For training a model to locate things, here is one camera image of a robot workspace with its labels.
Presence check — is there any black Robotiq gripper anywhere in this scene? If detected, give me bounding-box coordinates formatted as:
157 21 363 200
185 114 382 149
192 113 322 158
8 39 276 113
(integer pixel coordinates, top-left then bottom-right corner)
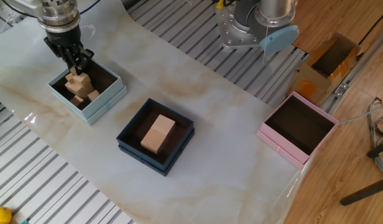
43 25 95 75

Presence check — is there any light blue cardboard box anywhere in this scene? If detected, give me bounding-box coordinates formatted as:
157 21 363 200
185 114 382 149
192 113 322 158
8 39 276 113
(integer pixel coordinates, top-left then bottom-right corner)
47 53 129 126

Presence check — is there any dark blue cardboard box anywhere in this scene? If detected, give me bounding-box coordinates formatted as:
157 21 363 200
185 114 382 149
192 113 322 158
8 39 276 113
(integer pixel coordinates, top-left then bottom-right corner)
116 98 195 177

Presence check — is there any pink cardboard box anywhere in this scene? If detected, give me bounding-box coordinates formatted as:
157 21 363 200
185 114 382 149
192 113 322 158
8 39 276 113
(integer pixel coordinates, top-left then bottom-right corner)
256 91 339 170

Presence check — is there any brown cardboard box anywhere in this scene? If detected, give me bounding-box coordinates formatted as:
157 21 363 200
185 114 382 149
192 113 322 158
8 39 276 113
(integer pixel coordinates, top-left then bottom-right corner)
286 32 362 106

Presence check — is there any wooden block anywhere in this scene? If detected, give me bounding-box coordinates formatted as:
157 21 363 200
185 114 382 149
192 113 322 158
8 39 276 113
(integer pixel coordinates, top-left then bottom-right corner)
64 80 85 94
76 83 95 99

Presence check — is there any large wooden cube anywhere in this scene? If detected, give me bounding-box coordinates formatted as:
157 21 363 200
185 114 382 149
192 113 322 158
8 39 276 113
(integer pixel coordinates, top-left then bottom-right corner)
140 127 168 156
150 114 177 138

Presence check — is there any marble pattern mat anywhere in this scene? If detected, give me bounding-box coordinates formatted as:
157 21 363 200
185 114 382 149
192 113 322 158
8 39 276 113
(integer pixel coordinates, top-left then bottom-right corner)
0 0 310 224

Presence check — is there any yellow turtle toy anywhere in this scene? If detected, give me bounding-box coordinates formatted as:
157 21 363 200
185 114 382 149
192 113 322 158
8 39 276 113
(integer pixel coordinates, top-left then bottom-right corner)
0 206 29 224

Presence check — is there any black stand leg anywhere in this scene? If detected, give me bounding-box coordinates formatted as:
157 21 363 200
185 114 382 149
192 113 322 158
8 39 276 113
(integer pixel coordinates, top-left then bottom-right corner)
339 175 383 207
367 139 383 159

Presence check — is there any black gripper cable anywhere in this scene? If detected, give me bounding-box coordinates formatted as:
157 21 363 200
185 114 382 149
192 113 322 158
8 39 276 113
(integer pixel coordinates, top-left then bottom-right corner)
78 0 102 16

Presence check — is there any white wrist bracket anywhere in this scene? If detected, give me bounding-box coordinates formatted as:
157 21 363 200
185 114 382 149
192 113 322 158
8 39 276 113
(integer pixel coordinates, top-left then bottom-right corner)
1 0 45 19

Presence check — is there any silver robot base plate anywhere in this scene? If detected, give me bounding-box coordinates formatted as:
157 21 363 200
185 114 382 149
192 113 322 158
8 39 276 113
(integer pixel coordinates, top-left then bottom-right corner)
215 0 273 50

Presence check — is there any thin white cable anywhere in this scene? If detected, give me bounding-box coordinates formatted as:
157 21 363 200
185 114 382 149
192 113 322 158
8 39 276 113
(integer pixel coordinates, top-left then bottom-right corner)
261 17 270 65

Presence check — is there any metal corner bracket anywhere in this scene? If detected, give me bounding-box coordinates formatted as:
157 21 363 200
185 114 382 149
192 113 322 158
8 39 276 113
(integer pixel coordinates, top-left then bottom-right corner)
333 82 350 96

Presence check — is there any long white cable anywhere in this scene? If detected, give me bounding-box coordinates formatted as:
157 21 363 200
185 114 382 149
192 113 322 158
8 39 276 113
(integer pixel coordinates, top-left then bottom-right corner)
336 105 383 125

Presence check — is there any aluminium table edge rail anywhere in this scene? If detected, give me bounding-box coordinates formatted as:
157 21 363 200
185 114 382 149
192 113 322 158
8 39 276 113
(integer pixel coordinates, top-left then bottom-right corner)
317 20 383 116

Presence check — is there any grey cable bundle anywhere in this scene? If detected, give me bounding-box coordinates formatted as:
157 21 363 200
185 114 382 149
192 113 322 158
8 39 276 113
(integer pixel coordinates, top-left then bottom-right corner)
367 98 383 177

